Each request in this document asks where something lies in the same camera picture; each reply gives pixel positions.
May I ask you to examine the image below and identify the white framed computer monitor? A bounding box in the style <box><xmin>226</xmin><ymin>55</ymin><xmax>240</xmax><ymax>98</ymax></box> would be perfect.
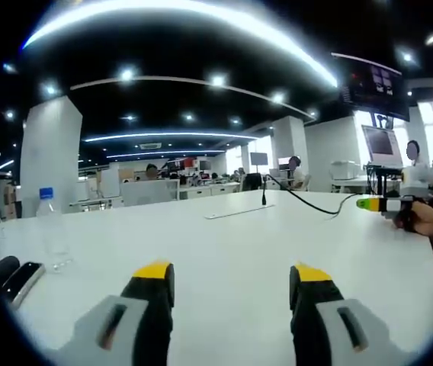
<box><xmin>361</xmin><ymin>124</ymin><xmax>405</xmax><ymax>169</ymax></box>

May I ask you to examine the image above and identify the white desk partition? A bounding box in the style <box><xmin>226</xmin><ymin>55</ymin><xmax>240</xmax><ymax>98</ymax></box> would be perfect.
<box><xmin>120</xmin><ymin>178</ymin><xmax>181</xmax><ymax>207</ymax></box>

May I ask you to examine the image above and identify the long ceiling light strip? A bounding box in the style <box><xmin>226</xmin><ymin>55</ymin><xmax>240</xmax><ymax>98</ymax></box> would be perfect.
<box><xmin>21</xmin><ymin>0</ymin><xmax>340</xmax><ymax>89</ymax></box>

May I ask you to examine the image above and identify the small screen on stand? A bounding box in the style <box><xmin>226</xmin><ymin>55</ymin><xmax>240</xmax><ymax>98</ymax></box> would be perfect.
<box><xmin>249</xmin><ymin>152</ymin><xmax>270</xmax><ymax>176</ymax></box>

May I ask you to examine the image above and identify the hanging dark display screen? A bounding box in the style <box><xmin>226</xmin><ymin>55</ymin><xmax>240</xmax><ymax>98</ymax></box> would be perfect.
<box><xmin>331</xmin><ymin>52</ymin><xmax>411</xmax><ymax>122</ymax></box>

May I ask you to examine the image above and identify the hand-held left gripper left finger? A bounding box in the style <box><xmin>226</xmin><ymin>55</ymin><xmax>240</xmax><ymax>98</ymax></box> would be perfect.
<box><xmin>58</xmin><ymin>259</ymin><xmax>176</xmax><ymax>366</ymax></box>

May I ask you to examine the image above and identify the person's right hand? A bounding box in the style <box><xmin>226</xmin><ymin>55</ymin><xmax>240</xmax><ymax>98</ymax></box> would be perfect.
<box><xmin>394</xmin><ymin>201</ymin><xmax>433</xmax><ymax>239</ymax></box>

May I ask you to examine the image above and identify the black smartphone silver edge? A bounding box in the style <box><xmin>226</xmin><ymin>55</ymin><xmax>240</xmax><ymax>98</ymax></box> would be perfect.
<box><xmin>1</xmin><ymin>261</ymin><xmax>47</xmax><ymax>310</ymax></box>

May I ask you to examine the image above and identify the white desk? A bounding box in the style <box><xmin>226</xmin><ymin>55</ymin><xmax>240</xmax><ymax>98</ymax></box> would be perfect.
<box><xmin>0</xmin><ymin>189</ymin><xmax>433</xmax><ymax>366</ymax></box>

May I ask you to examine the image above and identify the desk USB port panel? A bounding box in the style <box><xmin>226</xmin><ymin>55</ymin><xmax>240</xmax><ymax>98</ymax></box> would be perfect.
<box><xmin>204</xmin><ymin>204</ymin><xmax>277</xmax><ymax>220</ymax></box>

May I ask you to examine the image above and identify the black data cable USB plug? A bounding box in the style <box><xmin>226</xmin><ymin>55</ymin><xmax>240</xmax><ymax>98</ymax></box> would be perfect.
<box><xmin>261</xmin><ymin>174</ymin><xmax>359</xmax><ymax>222</ymax></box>

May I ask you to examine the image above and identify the black office chair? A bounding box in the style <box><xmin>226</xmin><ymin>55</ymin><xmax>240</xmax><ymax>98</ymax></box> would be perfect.
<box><xmin>244</xmin><ymin>172</ymin><xmax>263</xmax><ymax>192</ymax></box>

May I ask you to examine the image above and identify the black rounded object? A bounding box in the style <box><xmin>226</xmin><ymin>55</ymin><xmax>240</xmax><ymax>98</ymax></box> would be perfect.
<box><xmin>0</xmin><ymin>255</ymin><xmax>21</xmax><ymax>284</ymax></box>

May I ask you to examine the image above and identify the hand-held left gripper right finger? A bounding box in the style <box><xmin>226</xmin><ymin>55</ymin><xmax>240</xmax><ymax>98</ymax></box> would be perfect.
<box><xmin>289</xmin><ymin>262</ymin><xmax>406</xmax><ymax>366</ymax></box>

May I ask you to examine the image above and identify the clear water bottle blue cap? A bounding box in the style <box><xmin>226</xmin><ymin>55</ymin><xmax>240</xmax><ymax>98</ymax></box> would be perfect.
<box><xmin>34</xmin><ymin>187</ymin><xmax>74</xmax><ymax>274</ymax></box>

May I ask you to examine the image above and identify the white printer box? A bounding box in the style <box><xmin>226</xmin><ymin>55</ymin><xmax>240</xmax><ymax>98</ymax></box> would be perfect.
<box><xmin>329</xmin><ymin>159</ymin><xmax>361</xmax><ymax>181</ymax></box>

